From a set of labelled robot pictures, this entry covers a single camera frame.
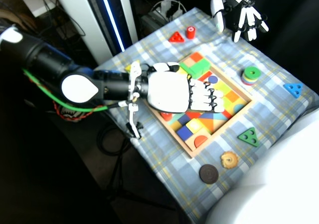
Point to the blue plaid tablecloth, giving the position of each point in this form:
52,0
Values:
162,49

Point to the yellow triangle with three holes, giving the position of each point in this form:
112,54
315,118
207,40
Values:
127,69

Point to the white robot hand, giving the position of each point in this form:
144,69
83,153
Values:
167,92
245,17

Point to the black tripod stand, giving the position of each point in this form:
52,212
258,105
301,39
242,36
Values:
117,184

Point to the white box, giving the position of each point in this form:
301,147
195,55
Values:
37,0

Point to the red triangle with three holes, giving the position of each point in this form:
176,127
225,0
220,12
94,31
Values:
176,37

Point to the black white patterned bag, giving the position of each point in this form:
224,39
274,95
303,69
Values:
68,114

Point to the blue triangle with three holes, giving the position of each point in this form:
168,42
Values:
289,86

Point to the white power strip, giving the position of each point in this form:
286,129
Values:
169,8

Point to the green triangle with three holes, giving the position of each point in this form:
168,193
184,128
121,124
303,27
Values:
250,136

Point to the wooden tray with colourful print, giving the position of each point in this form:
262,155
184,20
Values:
231,97

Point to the brown round toy cookie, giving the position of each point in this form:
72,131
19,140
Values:
208,173

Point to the yellow block white S print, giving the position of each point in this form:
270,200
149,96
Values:
195,125

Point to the beige flower-shaped toy cookie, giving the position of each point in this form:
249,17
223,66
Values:
229,159

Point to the red cylinder with Q print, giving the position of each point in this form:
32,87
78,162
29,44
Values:
190,33

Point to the green long bar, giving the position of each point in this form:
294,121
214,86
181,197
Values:
185,66

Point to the white column with blue light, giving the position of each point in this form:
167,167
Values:
74,10

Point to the blue wooden cube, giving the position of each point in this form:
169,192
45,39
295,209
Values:
185,132

